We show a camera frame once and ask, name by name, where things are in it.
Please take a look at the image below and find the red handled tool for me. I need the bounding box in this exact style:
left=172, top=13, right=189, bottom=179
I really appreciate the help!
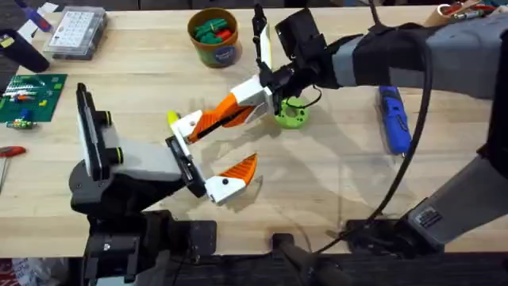
left=0, top=145, right=28, bottom=192

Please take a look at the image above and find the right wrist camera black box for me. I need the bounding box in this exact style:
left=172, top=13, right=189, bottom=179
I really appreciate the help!
left=274, top=7, right=329, bottom=67

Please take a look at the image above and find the black handheld tool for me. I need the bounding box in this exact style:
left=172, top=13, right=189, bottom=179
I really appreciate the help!
left=0, top=27, right=52, bottom=75

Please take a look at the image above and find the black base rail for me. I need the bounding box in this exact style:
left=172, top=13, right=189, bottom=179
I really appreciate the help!
left=170, top=250, right=508, bottom=286

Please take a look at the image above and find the wrist upright black plate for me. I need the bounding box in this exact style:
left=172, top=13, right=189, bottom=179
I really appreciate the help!
left=251, top=2, right=275, bottom=73
left=75, top=82, right=105, bottom=182

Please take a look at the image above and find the right wrist upright black plate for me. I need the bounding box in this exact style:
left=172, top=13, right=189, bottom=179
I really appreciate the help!
left=251, top=2, right=275, bottom=73

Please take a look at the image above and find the crumpled plastic bag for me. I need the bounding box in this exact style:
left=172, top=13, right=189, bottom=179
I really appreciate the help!
left=0, top=257, right=69, bottom=286

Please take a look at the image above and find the brown tub with toys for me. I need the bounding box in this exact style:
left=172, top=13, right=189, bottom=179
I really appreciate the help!
left=187, top=7, right=244, bottom=69

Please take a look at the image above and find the clear plastic parts box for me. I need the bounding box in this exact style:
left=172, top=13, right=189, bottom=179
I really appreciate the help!
left=42, top=5, right=109, bottom=61

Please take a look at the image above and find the left wrist upright black plate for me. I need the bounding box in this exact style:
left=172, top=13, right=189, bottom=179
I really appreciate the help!
left=75, top=82, right=105, bottom=182

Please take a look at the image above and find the white paper sheet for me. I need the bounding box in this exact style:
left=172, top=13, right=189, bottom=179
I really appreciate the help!
left=17, top=2, right=60, bottom=41

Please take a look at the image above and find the thin black cable loop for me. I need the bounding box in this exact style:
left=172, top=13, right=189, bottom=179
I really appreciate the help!
left=284, top=84, right=323, bottom=110

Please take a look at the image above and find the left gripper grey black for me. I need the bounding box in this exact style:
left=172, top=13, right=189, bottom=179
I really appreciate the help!
left=68, top=110, right=260, bottom=218

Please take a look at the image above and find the blue purple tool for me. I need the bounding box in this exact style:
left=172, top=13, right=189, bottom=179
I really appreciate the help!
left=14, top=0, right=53, bottom=33

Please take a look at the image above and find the green disc with holes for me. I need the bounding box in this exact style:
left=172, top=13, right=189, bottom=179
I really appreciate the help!
left=273, top=96, right=311, bottom=130

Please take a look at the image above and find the green board with blocks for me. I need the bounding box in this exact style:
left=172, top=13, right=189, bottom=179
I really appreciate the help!
left=0, top=72, right=69, bottom=130

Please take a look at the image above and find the black mount post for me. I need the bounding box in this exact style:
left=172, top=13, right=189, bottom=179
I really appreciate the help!
left=271, top=233, right=352, bottom=286

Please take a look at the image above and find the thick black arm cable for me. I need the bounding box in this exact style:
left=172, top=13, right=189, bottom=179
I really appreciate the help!
left=315, top=0, right=435, bottom=256

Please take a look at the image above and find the heap of tools and tape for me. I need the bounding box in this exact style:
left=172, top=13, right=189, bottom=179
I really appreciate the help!
left=423, top=0, right=508, bottom=27

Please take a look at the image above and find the blue electric screwdriver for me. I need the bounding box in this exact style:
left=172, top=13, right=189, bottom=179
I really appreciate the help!
left=375, top=85, right=413, bottom=157

